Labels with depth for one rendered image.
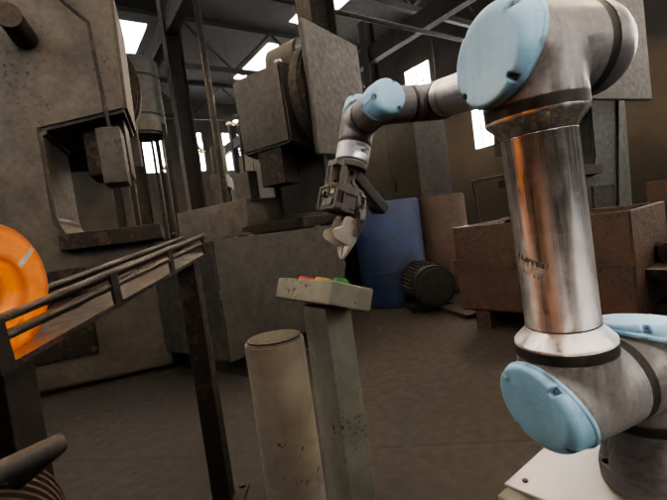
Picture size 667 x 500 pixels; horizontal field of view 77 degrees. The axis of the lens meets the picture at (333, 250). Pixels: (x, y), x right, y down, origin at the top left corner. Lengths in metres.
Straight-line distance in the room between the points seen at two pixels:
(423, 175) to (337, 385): 4.13
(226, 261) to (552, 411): 1.85
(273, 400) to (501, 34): 0.69
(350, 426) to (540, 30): 0.83
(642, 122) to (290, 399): 11.92
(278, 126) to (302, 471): 3.16
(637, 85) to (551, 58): 5.03
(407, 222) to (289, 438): 2.74
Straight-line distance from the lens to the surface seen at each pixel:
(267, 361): 0.83
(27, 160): 2.87
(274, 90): 3.81
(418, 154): 4.93
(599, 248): 2.35
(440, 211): 3.75
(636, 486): 0.74
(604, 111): 5.67
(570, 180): 0.54
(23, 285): 0.66
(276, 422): 0.87
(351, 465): 1.06
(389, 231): 3.39
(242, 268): 2.27
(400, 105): 0.86
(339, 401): 0.98
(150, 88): 9.31
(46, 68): 2.98
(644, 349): 0.66
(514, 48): 0.51
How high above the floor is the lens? 0.72
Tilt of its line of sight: 3 degrees down
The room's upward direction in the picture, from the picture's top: 8 degrees counter-clockwise
